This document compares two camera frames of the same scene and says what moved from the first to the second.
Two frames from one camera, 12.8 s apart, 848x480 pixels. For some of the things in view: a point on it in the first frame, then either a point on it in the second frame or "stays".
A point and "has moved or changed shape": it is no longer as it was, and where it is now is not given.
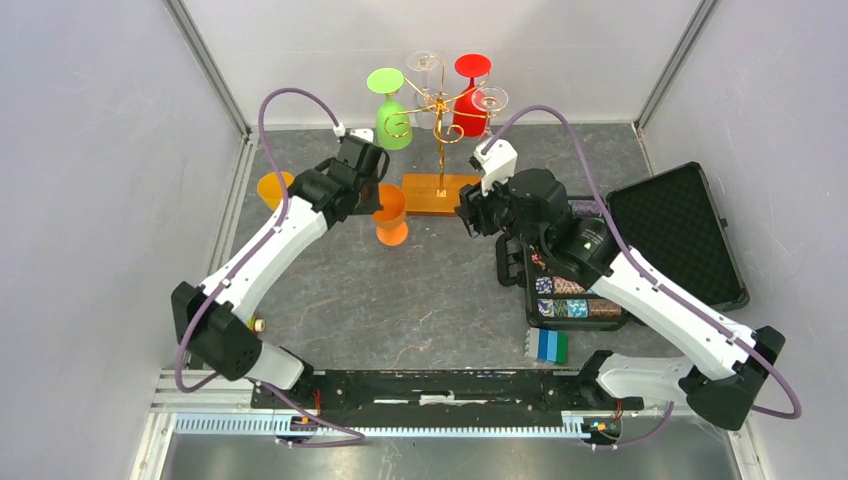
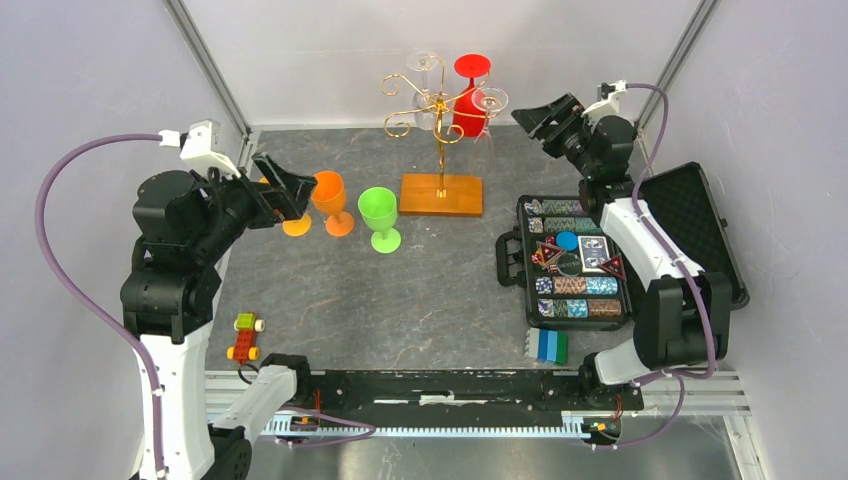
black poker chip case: x=671 y=220 stays
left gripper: x=372 y=204 → x=273 y=203
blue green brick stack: x=547 y=345 stays
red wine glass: x=469 y=114 stays
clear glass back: x=426 y=99 stays
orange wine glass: x=391 y=225 has moved or changed shape
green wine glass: x=394 y=128 → x=378 y=206
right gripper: x=473 y=201 → x=565 y=111
